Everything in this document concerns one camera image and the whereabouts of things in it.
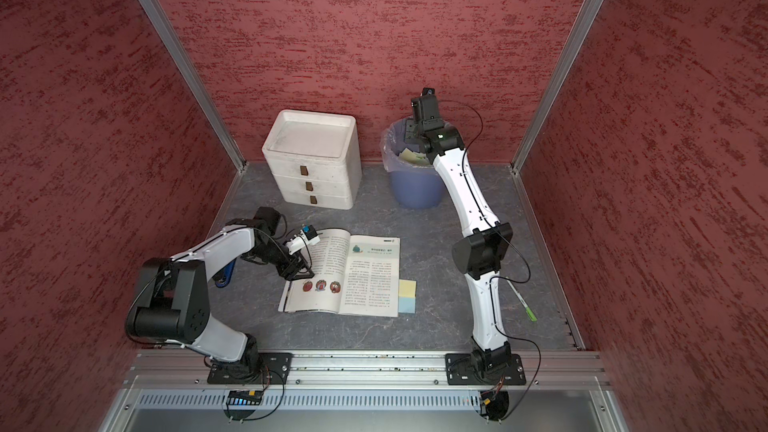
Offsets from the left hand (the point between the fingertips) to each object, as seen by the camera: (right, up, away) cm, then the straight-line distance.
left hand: (303, 272), depth 87 cm
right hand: (+34, +42, 0) cm, 55 cm away
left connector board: (-10, -27, -14) cm, 32 cm away
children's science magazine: (+15, -2, +3) cm, 15 cm away
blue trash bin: (+33, +28, +3) cm, 44 cm away
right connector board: (+52, -28, -15) cm, 61 cm away
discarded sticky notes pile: (+35, +36, +16) cm, 52 cm away
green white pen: (+66, -11, -3) cm, 67 cm away
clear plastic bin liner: (+27, +40, +7) cm, 49 cm away
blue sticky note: (+31, -9, -1) cm, 32 cm away
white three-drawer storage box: (+3, +34, +2) cm, 34 cm away
